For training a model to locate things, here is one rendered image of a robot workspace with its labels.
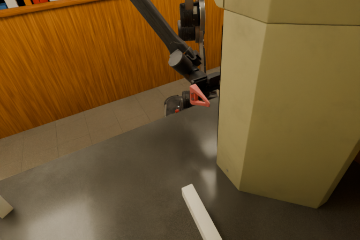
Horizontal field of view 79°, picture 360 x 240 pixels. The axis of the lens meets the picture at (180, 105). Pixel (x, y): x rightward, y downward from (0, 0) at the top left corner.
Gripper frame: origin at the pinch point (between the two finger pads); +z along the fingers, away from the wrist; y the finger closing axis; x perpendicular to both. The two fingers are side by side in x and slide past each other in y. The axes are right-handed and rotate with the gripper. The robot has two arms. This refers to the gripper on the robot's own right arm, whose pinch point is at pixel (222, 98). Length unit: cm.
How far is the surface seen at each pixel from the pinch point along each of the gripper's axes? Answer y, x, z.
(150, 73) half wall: 36, 91, -190
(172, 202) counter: -23.3, 20.3, 10.6
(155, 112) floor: 20, 114, -143
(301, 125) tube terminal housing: 1.7, -7.0, 23.6
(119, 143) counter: -30.5, 20.1, -19.5
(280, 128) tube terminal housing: -0.8, -5.3, 21.1
